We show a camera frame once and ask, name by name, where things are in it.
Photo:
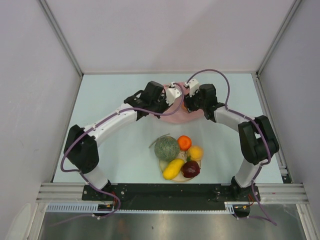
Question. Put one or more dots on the orange fake orange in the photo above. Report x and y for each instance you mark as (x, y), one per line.
(184, 142)

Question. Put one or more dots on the white cable duct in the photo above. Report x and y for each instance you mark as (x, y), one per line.
(97, 208)

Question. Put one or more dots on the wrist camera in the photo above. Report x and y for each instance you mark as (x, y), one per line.
(172, 92)
(193, 85)

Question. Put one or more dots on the pink plastic bag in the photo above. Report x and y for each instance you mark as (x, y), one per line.
(181, 116)

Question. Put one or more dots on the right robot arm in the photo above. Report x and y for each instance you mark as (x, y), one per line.
(258, 142)

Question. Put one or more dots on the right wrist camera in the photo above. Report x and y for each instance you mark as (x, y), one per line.
(193, 85)

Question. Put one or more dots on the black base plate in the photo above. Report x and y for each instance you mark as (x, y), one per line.
(179, 197)

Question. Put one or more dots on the yellow fake mango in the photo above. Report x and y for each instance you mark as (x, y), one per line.
(173, 169)

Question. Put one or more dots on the green fake melon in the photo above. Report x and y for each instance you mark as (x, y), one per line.
(166, 148)

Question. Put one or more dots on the aluminium frame rail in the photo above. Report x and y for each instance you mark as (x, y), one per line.
(270, 193)

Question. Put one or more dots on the yellow fake fruit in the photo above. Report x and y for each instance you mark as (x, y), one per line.
(194, 153)

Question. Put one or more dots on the dark red fake apple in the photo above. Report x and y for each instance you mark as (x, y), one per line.
(190, 169)

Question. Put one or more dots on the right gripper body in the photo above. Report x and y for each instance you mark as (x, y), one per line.
(195, 102)

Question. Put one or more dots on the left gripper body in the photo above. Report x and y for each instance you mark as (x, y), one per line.
(160, 105)

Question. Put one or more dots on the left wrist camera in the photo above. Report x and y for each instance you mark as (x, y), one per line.
(172, 92)

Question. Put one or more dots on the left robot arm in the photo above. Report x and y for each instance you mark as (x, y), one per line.
(82, 143)

